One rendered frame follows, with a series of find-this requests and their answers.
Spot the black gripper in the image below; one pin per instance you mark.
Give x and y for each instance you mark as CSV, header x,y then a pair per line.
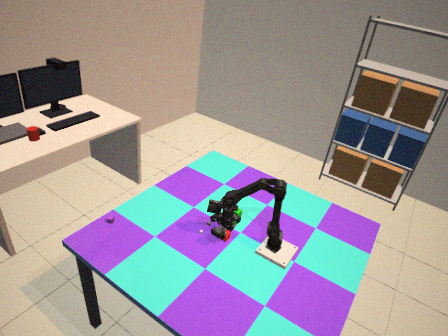
x,y
226,224

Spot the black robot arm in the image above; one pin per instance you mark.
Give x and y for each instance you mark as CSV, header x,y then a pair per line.
x,y
231,198

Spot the red block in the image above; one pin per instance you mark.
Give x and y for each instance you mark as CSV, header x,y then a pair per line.
x,y
227,237

